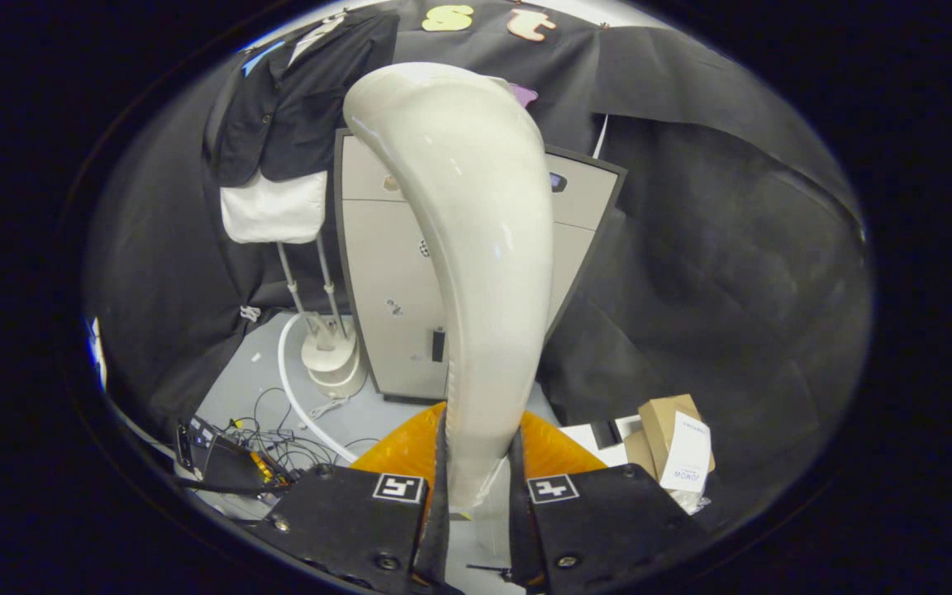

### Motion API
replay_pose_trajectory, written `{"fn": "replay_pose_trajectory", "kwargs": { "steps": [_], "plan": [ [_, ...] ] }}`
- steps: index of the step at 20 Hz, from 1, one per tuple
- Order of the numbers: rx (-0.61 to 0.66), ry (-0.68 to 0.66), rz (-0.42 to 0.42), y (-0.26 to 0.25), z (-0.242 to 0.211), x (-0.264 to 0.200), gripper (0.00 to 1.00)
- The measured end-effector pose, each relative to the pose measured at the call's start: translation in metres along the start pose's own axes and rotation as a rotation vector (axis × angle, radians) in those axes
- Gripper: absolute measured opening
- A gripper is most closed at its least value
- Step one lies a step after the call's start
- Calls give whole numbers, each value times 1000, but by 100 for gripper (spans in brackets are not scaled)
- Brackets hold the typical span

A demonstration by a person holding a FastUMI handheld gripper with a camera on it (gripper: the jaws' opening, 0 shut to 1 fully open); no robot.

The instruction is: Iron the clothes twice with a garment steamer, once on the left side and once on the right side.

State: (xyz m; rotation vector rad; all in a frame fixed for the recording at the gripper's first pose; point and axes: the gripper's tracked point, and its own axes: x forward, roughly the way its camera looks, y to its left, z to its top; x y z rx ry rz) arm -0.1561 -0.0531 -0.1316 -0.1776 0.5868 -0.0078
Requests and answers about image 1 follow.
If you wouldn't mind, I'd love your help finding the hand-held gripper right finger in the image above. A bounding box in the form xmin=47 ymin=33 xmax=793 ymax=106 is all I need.
xmin=511 ymin=409 xmax=712 ymax=595

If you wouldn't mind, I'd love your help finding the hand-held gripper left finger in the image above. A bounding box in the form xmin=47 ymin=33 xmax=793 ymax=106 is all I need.
xmin=246 ymin=401 xmax=450 ymax=595

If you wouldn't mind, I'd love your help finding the grey garment steamer pole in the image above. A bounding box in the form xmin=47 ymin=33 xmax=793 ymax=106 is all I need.
xmin=314 ymin=234 xmax=355 ymax=341
xmin=277 ymin=241 xmax=317 ymax=341

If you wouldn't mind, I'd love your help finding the white garment steamer head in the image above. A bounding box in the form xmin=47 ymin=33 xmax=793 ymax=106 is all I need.
xmin=342 ymin=62 xmax=556 ymax=510

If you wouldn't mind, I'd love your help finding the white shirt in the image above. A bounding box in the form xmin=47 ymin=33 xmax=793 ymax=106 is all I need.
xmin=220 ymin=15 xmax=349 ymax=245

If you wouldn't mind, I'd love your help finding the black suit jacket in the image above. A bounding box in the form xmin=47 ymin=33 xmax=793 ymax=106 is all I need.
xmin=203 ymin=10 xmax=401 ymax=188

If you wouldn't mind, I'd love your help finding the white paper sheet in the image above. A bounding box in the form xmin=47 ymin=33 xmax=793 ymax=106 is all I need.
xmin=560 ymin=413 xmax=647 ymax=469

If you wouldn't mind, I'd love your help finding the small plain cardboard box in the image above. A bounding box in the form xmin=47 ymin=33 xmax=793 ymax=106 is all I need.
xmin=622 ymin=428 xmax=660 ymax=482

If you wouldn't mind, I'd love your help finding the cardboard box with white label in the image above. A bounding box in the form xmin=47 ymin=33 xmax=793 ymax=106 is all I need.
xmin=638 ymin=393 xmax=717 ymax=498

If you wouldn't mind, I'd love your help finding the black electronic device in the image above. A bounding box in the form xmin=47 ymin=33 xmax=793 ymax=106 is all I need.
xmin=174 ymin=415 xmax=297 ymax=498

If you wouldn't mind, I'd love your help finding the grey cabinet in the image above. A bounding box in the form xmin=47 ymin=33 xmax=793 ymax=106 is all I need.
xmin=333 ymin=128 xmax=628 ymax=406

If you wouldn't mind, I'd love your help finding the black backdrop cloth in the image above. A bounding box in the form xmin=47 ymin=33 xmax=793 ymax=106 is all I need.
xmin=83 ymin=0 xmax=873 ymax=534

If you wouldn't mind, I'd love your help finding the black cable bundle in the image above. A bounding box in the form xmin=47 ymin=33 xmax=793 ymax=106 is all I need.
xmin=224 ymin=386 xmax=383 ymax=482

